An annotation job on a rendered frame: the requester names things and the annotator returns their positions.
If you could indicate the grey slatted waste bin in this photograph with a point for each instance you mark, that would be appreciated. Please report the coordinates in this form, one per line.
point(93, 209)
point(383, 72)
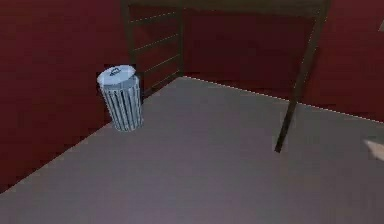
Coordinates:
point(122, 103)

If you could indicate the dark brown wooden table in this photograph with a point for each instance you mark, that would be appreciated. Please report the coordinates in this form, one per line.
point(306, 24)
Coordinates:
point(301, 73)

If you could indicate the pale beige flat object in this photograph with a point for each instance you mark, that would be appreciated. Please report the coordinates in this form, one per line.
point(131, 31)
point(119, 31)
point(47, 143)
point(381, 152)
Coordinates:
point(376, 148)

